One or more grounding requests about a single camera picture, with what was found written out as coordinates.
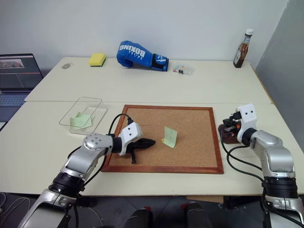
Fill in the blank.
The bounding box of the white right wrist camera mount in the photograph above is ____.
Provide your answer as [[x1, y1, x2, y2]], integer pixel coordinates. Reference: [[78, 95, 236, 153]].
[[235, 103, 258, 144]]

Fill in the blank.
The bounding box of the grey partition panel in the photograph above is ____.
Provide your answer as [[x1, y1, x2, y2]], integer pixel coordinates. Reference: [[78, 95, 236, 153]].
[[255, 0, 304, 148]]

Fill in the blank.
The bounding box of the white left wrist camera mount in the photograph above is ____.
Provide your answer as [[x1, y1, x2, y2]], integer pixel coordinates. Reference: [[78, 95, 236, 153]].
[[118, 123, 143, 157]]

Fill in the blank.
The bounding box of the blue boxing glove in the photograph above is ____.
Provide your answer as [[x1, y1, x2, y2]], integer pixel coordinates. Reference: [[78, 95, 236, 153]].
[[116, 40, 170, 72]]

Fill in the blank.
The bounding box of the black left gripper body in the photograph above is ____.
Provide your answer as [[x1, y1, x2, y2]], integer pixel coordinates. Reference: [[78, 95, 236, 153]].
[[127, 139, 146, 155]]

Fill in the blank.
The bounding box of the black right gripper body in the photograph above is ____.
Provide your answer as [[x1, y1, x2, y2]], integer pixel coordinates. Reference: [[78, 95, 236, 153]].
[[229, 107, 243, 134]]

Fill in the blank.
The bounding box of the wood-framed cork board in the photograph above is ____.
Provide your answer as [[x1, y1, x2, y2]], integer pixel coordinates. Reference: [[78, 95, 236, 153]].
[[101, 104, 225, 175]]

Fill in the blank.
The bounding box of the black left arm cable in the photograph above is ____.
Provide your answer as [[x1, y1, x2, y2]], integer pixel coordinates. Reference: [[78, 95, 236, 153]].
[[67, 114, 133, 190]]

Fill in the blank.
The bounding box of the small brown tray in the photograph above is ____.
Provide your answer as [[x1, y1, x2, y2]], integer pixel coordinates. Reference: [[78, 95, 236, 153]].
[[218, 123, 244, 145]]

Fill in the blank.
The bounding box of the open laptop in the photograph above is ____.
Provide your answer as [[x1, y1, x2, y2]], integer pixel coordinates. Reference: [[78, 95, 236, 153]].
[[0, 53, 45, 122]]

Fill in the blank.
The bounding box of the small clear plastic box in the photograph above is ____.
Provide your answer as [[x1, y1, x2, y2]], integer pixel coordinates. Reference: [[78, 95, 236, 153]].
[[172, 62, 195, 76]]

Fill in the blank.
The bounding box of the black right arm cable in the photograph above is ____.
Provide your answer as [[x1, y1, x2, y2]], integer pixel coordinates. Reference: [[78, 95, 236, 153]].
[[220, 133, 268, 190]]

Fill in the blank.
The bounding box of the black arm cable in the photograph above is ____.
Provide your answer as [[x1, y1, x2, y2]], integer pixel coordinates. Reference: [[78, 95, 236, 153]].
[[220, 133, 268, 190], [67, 114, 133, 190]]

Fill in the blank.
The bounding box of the yellow sponge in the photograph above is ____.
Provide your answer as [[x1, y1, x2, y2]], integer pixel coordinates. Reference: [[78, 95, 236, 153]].
[[88, 53, 106, 67]]

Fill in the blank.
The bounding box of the brown sauce bottle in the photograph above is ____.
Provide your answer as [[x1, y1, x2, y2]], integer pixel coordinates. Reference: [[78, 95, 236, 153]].
[[233, 28, 254, 69]]

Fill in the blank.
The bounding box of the brown cardboard piece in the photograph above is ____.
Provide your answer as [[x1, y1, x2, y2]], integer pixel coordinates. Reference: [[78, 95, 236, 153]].
[[186, 195, 225, 204]]

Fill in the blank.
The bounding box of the green sticky note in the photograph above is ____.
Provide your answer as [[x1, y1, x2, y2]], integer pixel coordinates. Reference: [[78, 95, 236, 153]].
[[75, 112, 95, 122], [162, 126, 178, 150], [69, 115, 93, 130]]

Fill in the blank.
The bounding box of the thin white cable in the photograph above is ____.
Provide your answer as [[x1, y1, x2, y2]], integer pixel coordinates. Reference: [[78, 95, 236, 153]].
[[0, 192, 31, 228]]

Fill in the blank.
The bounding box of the dark rounded shape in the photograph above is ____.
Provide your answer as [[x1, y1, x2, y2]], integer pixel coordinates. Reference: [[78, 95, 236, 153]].
[[123, 206, 154, 228], [180, 201, 212, 228]]

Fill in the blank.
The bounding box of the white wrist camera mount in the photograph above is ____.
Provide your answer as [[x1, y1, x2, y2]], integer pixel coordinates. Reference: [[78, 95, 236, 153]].
[[235, 103, 258, 144], [118, 123, 143, 157]]

